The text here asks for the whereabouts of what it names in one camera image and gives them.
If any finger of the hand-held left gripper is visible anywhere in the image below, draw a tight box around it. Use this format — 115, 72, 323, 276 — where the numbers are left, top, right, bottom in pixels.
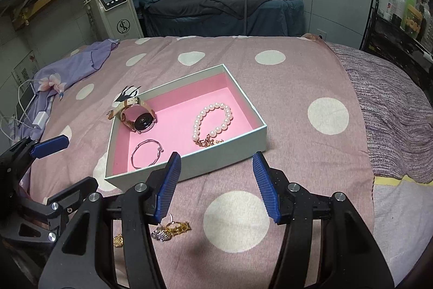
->
0, 135, 70, 198
0, 177, 99, 245

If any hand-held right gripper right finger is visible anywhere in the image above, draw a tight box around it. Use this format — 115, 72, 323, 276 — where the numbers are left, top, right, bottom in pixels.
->
252, 152, 395, 289

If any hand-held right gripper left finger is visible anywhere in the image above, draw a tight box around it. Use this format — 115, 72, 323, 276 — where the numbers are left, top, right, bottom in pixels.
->
38, 152, 182, 289

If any silver crystal brooch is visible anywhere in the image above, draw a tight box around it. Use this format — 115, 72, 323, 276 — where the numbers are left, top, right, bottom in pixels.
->
151, 227, 170, 242

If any pink-lined jewelry box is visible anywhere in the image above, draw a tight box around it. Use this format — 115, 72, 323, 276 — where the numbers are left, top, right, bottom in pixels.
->
104, 64, 268, 191

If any white charger plug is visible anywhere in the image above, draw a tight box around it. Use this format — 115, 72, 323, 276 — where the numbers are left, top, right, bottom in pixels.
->
32, 111, 48, 129

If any silver bangle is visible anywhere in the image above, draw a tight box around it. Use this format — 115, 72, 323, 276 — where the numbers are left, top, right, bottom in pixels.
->
130, 138, 166, 170

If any purple floral cloth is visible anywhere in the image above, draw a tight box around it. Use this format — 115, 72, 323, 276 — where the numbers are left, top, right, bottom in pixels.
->
19, 38, 121, 141

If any pink polka dot blanket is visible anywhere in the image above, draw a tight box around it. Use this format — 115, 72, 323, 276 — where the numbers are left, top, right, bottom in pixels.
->
20, 35, 377, 289

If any black white hair clip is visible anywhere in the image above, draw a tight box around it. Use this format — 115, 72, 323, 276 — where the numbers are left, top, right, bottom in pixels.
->
114, 85, 142, 103

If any pale striped bed sheet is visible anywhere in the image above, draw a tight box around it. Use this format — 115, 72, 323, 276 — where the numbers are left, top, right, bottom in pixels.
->
370, 173, 433, 278

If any white beauty machine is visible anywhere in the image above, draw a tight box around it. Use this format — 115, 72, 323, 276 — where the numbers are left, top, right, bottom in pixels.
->
82, 0, 145, 41

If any grey knit blanket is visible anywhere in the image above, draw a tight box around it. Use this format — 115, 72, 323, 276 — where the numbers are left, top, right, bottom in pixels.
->
324, 42, 433, 184

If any massage bed with dark blanket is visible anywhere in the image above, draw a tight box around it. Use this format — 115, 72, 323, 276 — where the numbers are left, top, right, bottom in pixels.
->
140, 0, 306, 38

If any black metal rack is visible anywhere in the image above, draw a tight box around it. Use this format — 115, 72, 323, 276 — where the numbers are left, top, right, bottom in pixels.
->
359, 0, 433, 90

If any white pump bottle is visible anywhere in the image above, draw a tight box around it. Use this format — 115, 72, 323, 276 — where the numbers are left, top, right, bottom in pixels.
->
378, 0, 406, 28

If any yellow green packet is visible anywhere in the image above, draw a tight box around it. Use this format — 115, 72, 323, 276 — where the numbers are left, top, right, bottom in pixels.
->
404, 4, 424, 40

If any dark bottle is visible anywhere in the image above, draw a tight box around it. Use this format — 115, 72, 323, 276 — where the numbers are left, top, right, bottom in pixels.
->
417, 0, 432, 42

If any white cable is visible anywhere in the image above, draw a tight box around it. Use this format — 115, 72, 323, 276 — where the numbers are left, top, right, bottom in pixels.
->
0, 79, 38, 141

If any thin gold chain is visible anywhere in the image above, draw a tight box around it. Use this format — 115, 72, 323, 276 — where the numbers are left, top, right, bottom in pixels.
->
194, 137, 225, 148

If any beige strap wristwatch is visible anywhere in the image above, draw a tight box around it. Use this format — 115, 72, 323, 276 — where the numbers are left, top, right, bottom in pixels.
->
108, 96, 158, 135

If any white pearl bracelet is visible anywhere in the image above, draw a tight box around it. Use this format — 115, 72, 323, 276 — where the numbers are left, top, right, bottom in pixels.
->
192, 101, 235, 142

